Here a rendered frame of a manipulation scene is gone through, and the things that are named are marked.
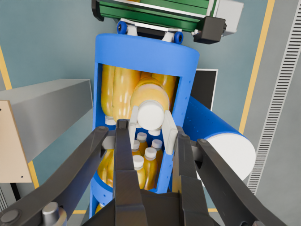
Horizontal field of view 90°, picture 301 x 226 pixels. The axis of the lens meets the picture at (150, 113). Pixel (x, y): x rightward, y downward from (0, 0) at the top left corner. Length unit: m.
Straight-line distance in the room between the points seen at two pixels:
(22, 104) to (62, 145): 1.22
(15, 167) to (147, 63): 0.74
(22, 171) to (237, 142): 0.91
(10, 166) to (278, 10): 2.23
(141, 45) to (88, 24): 1.36
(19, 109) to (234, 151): 0.94
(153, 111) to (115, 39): 0.19
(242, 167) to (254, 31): 1.39
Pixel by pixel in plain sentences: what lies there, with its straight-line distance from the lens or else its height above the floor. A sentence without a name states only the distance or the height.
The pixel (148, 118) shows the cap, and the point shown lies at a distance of 0.21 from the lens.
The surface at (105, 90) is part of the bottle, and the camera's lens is 0.48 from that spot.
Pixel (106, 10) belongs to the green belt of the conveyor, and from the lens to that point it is 0.70.
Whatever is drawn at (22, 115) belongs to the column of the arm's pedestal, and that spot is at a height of 0.90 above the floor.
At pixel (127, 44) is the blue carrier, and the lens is 0.33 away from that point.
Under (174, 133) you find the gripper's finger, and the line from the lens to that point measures 0.16.
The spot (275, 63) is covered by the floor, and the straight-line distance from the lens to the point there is 2.03.
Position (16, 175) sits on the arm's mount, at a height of 1.01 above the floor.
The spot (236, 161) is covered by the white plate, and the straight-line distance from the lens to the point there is 0.75.
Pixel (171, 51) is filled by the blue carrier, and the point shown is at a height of 1.23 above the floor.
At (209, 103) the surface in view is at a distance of 1.59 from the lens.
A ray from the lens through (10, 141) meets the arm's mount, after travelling 0.83.
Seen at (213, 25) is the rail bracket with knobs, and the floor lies 1.00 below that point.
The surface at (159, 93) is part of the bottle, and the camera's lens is 0.25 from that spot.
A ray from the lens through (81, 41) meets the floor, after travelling 1.68.
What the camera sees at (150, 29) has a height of 1.05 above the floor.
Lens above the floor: 1.56
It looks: 71 degrees down
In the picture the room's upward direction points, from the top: 175 degrees clockwise
